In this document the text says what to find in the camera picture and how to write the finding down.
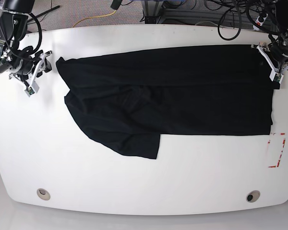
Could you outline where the right table grommet hole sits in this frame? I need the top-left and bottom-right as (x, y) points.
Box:
(246, 190), (261, 203)

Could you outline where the left table grommet hole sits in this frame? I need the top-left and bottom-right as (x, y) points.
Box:
(36, 188), (50, 201)

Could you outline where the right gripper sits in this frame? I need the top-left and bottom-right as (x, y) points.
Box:
(9, 50), (53, 87)

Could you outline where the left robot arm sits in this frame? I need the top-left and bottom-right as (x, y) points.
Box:
(245, 0), (288, 83)

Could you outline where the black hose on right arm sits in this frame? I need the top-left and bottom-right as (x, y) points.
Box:
(19, 11), (43, 60)

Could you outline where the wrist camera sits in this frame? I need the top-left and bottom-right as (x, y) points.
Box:
(269, 70), (284, 84)
(24, 81), (39, 97)

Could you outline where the table grommet hole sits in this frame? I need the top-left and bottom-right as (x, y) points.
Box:
(246, 190), (261, 203)
(36, 188), (50, 201)

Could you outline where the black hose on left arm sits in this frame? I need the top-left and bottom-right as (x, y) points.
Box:
(217, 0), (243, 41)

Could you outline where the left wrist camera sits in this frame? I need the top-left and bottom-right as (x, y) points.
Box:
(269, 70), (284, 84)

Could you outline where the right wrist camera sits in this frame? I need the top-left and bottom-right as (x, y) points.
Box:
(24, 81), (39, 97)

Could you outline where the black T-shirt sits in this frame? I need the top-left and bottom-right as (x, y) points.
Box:
(56, 45), (280, 159)

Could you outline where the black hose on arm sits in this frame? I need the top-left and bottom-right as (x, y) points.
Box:
(19, 11), (43, 60)
(217, 0), (243, 41)

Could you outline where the red tape rectangle marking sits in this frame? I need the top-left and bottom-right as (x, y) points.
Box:
(265, 133), (286, 168)

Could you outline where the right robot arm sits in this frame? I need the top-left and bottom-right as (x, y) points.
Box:
(0, 0), (52, 95)

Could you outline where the black tripod leg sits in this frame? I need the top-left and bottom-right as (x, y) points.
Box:
(36, 5), (60, 18)

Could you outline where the yellow cable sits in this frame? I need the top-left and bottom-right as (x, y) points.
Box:
(73, 9), (117, 27)

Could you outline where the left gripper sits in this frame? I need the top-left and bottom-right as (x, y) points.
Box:
(251, 40), (288, 77)

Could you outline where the white power strip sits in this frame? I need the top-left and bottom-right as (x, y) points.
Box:
(255, 12), (268, 26)

